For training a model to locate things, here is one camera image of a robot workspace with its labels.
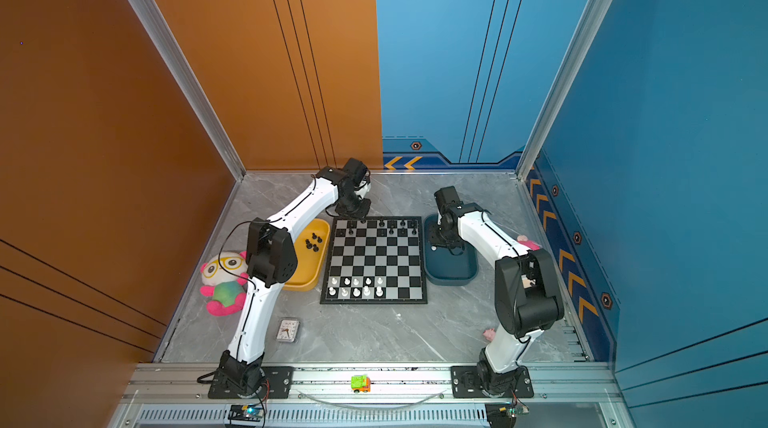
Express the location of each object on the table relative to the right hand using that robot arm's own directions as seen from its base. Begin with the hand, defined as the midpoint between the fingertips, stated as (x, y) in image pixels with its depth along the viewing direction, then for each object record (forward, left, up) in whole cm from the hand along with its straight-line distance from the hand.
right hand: (433, 240), depth 92 cm
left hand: (+10, +22, +1) cm, 24 cm away
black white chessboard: (-4, +18, -4) cm, 19 cm away
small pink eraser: (-26, -13, -5) cm, 30 cm away
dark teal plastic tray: (-8, -2, -1) cm, 9 cm away
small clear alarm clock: (-25, +41, -5) cm, 49 cm away
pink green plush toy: (-12, +61, +1) cm, 62 cm away
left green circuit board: (-43, +46, -7) cm, 64 cm away
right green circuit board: (-43, -14, -9) cm, 47 cm away
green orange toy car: (-37, +20, -5) cm, 43 cm away
